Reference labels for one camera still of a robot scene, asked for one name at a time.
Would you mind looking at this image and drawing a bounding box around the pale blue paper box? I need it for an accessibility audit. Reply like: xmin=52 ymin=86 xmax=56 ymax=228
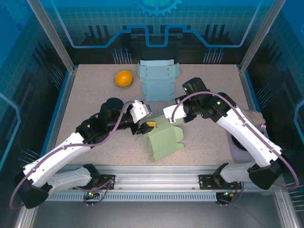
xmin=137 ymin=59 xmax=181 ymax=102

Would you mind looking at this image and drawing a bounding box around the orange dome toy cake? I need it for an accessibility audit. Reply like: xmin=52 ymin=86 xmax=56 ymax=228
xmin=114 ymin=69 xmax=134 ymax=89

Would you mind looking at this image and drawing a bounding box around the lavender tray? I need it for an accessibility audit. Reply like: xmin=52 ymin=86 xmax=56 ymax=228
xmin=227 ymin=123 xmax=272 ymax=163

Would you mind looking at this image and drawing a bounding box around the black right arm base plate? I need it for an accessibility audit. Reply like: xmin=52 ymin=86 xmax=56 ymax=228
xmin=199 ymin=174 xmax=243 ymax=190

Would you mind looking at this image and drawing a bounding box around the beige folded cloth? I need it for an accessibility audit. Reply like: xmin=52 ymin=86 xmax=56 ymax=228
xmin=242 ymin=109 xmax=266 ymax=124

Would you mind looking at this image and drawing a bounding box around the black bowl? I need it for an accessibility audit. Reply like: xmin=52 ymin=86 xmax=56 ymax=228
xmin=233 ymin=137 xmax=248 ymax=152

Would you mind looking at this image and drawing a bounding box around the slotted grey cable duct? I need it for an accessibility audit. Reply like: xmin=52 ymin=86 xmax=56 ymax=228
xmin=45 ymin=192 xmax=219 ymax=202

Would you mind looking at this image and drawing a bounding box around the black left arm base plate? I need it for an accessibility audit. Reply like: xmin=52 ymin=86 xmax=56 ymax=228
xmin=72 ymin=174 xmax=116 ymax=190

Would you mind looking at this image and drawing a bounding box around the pale green paper box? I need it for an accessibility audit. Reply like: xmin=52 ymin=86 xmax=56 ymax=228
xmin=142 ymin=115 xmax=186 ymax=162

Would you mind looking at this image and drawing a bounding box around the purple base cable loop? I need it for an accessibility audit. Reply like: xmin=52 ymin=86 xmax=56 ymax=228
xmin=215 ymin=180 xmax=246 ymax=208
xmin=83 ymin=179 xmax=115 ymax=208

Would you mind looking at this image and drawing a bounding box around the aluminium mounting rail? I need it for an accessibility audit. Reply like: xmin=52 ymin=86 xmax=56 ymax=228
xmin=45 ymin=164 xmax=285 ymax=193

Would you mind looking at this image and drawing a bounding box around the aluminium frame post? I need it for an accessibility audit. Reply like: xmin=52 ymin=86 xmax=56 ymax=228
xmin=26 ymin=0 xmax=77 ymax=75
xmin=238 ymin=0 xmax=286 ymax=75

